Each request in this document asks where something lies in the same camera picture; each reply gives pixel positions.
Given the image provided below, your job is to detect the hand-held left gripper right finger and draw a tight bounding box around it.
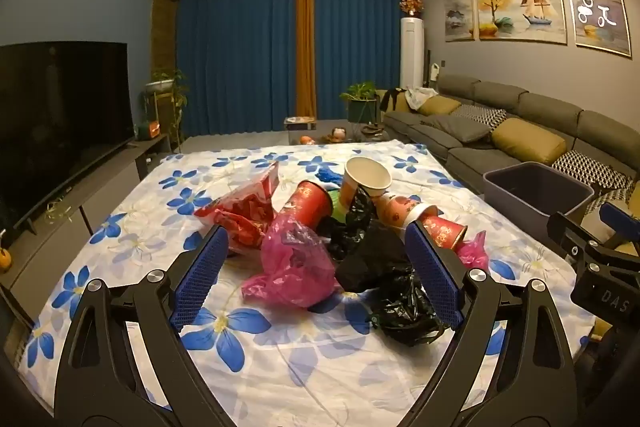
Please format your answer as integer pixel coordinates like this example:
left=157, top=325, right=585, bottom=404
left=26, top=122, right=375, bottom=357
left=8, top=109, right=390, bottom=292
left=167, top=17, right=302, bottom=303
left=404, top=221, right=581, bottom=427

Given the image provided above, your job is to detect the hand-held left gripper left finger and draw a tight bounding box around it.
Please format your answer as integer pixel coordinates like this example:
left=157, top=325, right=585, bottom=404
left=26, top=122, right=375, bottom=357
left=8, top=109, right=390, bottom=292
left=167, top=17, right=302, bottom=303
left=54, top=224, right=230, bottom=427

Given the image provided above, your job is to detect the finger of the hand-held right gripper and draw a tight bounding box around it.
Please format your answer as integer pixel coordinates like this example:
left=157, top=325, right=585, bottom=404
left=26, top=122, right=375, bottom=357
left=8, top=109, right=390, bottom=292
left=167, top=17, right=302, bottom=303
left=547, top=209, right=626, bottom=279
left=600, top=202, right=640, bottom=254

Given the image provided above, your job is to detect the black plastic bag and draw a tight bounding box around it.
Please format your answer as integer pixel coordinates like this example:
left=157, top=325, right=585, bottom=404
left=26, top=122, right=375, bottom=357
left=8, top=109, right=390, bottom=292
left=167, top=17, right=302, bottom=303
left=367, top=274, right=453, bottom=348
left=345, top=187, right=382, bottom=253
left=327, top=224, right=413, bottom=293

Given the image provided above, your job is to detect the small pink plastic bag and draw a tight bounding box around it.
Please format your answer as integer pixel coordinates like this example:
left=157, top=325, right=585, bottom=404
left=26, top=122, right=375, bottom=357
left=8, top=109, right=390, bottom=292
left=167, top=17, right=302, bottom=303
left=455, top=231, right=490, bottom=272

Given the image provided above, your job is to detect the red paper cup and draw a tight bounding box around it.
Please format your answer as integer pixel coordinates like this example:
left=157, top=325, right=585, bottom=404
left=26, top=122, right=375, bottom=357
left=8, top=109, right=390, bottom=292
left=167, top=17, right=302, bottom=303
left=420, top=213, right=469, bottom=253
left=277, top=179, right=335, bottom=233

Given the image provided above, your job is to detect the grey plastic bin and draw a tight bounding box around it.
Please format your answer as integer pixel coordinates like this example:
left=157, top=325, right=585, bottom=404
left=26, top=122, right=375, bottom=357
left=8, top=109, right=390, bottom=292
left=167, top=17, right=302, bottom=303
left=482, top=162, right=596, bottom=234

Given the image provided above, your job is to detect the orange white printed paper cup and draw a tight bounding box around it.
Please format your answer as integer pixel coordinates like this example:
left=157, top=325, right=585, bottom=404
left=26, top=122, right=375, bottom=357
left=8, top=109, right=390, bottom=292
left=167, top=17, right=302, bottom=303
left=375, top=194, right=441, bottom=230

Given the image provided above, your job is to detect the red printed plastic bag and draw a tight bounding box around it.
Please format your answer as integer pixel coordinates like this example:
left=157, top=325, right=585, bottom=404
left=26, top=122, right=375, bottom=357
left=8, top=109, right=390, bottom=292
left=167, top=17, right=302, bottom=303
left=194, top=161, right=281, bottom=258

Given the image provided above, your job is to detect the large pink plastic bag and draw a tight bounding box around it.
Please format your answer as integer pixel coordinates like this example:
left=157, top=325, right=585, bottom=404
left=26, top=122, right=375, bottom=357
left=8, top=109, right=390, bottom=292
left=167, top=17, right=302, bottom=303
left=241, top=213, right=337, bottom=310

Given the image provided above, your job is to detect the green plastic wrapper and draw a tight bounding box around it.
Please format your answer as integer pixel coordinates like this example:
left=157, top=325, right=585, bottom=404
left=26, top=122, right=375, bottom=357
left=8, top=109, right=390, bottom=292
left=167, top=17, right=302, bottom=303
left=327, top=189, right=351, bottom=223

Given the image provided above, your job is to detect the orange paper cup cream inside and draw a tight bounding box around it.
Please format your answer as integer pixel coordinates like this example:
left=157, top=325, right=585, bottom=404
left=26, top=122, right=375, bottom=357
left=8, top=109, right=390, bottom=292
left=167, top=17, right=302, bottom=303
left=340, top=156, right=393, bottom=210

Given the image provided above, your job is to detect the blue plastic piece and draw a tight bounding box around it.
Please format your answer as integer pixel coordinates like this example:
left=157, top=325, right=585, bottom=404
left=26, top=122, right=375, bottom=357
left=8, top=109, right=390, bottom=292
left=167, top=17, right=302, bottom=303
left=315, top=164, right=346, bottom=185

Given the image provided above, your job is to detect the black white patterned cushion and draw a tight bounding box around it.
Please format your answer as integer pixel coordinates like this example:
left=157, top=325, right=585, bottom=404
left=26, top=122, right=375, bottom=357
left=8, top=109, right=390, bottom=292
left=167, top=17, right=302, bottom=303
left=582, top=189, right=640, bottom=218
left=452, top=104, right=508, bottom=130
left=552, top=150, right=633, bottom=192

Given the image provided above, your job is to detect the wide yellow cushion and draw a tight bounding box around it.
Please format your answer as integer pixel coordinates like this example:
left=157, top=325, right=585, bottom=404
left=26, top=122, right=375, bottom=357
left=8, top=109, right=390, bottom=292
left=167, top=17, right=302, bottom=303
left=491, top=117, right=568, bottom=165

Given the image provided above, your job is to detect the white blue floral bedsheet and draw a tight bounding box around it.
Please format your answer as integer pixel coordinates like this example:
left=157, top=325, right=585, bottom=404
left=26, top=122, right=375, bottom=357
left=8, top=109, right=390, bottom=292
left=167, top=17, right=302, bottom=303
left=20, top=139, right=601, bottom=427

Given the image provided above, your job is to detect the grey television cabinet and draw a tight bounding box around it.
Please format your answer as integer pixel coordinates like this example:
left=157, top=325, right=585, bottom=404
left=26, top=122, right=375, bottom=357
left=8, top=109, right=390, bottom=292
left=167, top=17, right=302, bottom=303
left=0, top=134, right=171, bottom=313

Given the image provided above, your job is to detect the grey sectional sofa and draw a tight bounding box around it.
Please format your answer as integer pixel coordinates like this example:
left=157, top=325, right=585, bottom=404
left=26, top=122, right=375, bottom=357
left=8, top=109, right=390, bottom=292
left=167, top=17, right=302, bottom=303
left=380, top=74, right=640, bottom=228

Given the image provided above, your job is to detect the grey cushion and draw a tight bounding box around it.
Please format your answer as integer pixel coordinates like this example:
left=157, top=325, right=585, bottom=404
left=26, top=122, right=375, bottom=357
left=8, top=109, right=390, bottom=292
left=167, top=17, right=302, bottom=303
left=425, top=114, right=493, bottom=144

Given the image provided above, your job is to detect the dark tea tray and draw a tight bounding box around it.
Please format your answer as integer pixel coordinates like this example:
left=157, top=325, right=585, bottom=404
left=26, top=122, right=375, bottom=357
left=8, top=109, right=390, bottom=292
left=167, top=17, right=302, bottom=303
left=360, top=123, right=391, bottom=142

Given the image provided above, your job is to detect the metal plant stand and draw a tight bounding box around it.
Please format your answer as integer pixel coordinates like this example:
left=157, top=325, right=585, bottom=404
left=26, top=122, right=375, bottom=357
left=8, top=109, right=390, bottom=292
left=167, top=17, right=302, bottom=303
left=141, top=91, right=182, bottom=154

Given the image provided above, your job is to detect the small yellow cushion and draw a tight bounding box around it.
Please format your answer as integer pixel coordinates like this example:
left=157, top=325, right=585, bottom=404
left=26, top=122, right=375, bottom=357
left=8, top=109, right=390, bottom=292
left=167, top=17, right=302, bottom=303
left=417, top=96, right=462, bottom=116

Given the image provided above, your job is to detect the glass coffee table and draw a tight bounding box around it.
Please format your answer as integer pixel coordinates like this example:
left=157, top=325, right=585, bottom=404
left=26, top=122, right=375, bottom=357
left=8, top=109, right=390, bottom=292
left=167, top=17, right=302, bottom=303
left=282, top=127, right=401, bottom=148

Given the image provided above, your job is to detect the white garment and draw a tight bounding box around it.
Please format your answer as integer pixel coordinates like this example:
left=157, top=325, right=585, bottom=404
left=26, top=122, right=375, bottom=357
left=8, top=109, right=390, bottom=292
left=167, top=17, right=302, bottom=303
left=406, top=87, right=440, bottom=110

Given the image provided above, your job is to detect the black garment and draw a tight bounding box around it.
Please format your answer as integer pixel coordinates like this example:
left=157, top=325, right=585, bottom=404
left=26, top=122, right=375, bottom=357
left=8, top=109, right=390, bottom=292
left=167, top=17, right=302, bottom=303
left=382, top=88, right=413, bottom=112

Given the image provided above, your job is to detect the potted plant green planter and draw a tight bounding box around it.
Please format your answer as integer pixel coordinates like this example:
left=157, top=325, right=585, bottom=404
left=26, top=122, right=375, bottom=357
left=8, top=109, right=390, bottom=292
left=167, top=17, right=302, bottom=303
left=340, top=82, right=382, bottom=138

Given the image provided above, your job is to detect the trailing potted plant white pot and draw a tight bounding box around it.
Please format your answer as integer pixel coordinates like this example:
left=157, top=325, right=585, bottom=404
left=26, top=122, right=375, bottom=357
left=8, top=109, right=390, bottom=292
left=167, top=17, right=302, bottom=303
left=145, top=67, right=190, bottom=142

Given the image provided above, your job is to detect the black flat television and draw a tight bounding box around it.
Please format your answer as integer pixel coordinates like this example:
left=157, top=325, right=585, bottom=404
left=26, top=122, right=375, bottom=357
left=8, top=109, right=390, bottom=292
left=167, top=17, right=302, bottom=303
left=0, top=41, right=136, bottom=233

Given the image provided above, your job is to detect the purple grey abstract painting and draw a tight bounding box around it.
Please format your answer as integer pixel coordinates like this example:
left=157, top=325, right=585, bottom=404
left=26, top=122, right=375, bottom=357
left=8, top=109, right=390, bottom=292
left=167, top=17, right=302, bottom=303
left=562, top=0, right=632, bottom=56

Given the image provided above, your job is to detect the white standing air conditioner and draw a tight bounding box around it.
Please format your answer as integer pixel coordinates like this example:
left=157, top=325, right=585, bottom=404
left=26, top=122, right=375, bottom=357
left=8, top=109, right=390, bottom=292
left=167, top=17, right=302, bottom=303
left=400, top=18, right=426, bottom=90

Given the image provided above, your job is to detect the blue curtain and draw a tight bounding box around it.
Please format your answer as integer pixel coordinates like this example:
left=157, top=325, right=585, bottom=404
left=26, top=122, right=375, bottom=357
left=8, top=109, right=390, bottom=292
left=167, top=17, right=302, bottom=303
left=177, top=0, right=301, bottom=138
left=312, top=0, right=421, bottom=120

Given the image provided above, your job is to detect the sailboat and tree painting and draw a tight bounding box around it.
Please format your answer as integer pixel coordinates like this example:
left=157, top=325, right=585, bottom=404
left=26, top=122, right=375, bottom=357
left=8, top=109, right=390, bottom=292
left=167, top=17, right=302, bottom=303
left=475, top=0, right=570, bottom=45

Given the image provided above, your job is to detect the small grey landscape painting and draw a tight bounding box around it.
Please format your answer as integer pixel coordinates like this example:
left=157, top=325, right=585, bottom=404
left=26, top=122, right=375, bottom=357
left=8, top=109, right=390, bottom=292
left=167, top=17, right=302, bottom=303
left=442, top=0, right=475, bottom=42

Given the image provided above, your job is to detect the orange curtain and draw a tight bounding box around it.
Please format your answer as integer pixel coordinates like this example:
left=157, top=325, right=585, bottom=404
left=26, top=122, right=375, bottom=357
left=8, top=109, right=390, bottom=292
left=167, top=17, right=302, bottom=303
left=294, top=0, right=319, bottom=120

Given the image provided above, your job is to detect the brown wooden wall panel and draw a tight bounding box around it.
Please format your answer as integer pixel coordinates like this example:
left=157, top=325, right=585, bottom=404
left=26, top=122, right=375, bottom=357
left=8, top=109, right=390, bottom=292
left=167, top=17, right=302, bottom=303
left=152, top=0, right=180, bottom=142

